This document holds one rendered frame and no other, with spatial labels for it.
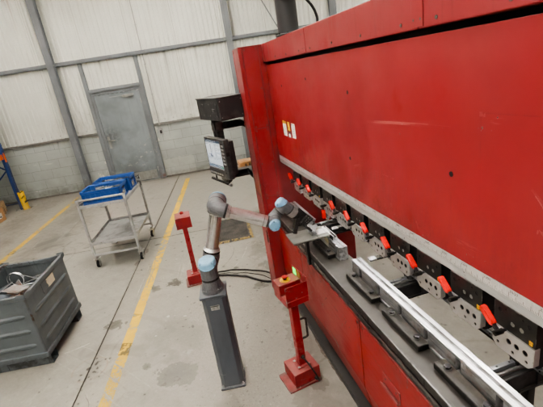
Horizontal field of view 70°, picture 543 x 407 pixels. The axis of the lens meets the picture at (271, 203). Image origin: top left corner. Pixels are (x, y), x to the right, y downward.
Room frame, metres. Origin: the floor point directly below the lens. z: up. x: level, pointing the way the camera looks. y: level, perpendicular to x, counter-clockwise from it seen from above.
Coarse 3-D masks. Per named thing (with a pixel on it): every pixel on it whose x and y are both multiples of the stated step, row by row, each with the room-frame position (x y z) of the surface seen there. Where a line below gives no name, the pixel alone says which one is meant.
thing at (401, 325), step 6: (384, 312) 1.61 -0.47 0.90; (396, 312) 1.60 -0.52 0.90; (390, 318) 1.56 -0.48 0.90; (396, 318) 1.55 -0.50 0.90; (402, 318) 1.54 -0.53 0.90; (396, 324) 1.51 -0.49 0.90; (402, 324) 1.50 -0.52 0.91; (408, 324) 1.49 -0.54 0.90; (402, 330) 1.46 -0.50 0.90; (408, 330) 1.45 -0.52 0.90; (414, 330) 1.45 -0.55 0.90; (408, 336) 1.42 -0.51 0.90; (420, 336) 1.40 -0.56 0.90; (414, 342) 1.37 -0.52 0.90; (420, 342) 1.36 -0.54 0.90; (426, 342) 1.36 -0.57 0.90; (420, 348) 1.34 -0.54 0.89; (426, 348) 1.35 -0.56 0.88
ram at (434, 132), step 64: (320, 64) 2.21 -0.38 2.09; (384, 64) 1.58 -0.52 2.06; (448, 64) 1.22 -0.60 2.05; (512, 64) 1.00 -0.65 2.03; (320, 128) 2.30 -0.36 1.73; (384, 128) 1.60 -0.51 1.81; (448, 128) 1.22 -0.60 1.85; (512, 128) 0.99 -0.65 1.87; (384, 192) 1.63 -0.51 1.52; (448, 192) 1.22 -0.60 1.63; (512, 192) 0.97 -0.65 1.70; (512, 256) 0.96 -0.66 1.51
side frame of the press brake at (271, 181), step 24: (240, 48) 3.27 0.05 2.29; (240, 72) 3.31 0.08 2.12; (264, 72) 3.30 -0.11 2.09; (264, 96) 3.30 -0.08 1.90; (264, 120) 3.29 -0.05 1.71; (264, 144) 3.29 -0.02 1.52; (264, 168) 3.28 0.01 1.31; (288, 168) 3.32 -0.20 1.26; (264, 192) 3.27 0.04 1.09; (288, 192) 3.32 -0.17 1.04; (264, 240) 3.49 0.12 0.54
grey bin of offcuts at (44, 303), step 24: (0, 264) 3.52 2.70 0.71; (24, 264) 3.53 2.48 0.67; (48, 264) 3.56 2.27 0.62; (0, 288) 3.37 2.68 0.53; (24, 288) 3.16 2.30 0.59; (48, 288) 3.15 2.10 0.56; (72, 288) 3.53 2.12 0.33; (0, 312) 2.79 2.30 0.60; (24, 312) 2.80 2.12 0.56; (48, 312) 3.03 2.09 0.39; (72, 312) 3.38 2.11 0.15; (0, 336) 2.78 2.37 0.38; (24, 336) 2.80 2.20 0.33; (48, 336) 2.89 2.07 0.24; (0, 360) 2.78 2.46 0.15; (24, 360) 2.78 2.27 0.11; (48, 360) 2.84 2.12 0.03
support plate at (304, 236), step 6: (318, 228) 2.53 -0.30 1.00; (288, 234) 2.50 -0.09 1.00; (294, 234) 2.49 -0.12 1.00; (300, 234) 2.47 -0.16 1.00; (306, 234) 2.46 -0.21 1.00; (324, 234) 2.41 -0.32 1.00; (294, 240) 2.40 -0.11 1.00; (300, 240) 2.38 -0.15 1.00; (306, 240) 2.37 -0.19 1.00; (312, 240) 2.37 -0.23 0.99
